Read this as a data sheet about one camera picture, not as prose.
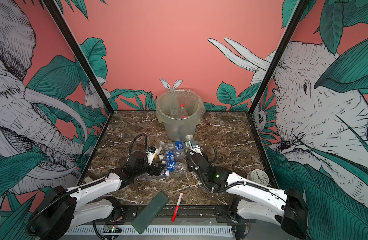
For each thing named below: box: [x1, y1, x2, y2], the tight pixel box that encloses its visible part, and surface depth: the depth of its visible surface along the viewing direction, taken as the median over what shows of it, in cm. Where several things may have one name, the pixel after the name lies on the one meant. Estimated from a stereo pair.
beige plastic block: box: [84, 176, 94, 184], surface depth 84 cm
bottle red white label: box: [170, 108, 179, 118], surface depth 105 cm
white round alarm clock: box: [246, 169, 270, 186], surface depth 85 cm
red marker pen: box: [171, 192, 184, 222], surface depth 76 cm
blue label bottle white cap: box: [164, 156, 177, 177], surface depth 87 cm
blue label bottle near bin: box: [164, 140, 185, 151], surface depth 97 cm
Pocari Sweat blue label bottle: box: [159, 150, 187, 161], surface depth 92 cm
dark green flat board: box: [131, 191, 168, 234], surface depth 75 cm
